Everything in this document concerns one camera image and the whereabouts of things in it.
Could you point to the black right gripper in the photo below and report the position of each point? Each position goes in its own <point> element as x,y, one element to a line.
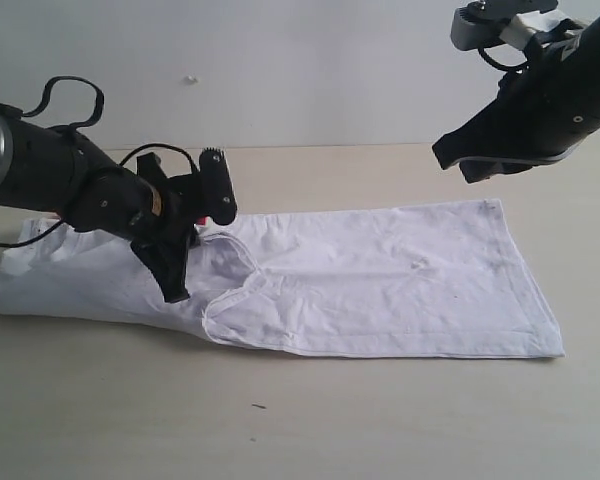
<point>556,107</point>

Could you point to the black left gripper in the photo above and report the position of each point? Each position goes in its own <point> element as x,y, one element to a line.
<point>150,209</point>

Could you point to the white t-shirt red lettering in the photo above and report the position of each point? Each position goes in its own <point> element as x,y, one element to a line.
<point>437,280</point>

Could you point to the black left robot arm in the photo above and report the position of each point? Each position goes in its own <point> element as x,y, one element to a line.
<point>60,170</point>

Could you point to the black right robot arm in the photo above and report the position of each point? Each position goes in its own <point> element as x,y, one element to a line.
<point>515,66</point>

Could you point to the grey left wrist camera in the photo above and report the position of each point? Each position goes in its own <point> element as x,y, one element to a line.
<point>217,187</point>

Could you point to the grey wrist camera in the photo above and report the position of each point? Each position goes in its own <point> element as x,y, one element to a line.
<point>217,187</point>
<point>487,24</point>

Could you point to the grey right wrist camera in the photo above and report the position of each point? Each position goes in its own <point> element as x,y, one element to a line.
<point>487,24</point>

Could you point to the small white wall fixture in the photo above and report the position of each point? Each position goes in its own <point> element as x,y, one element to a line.
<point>190,80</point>

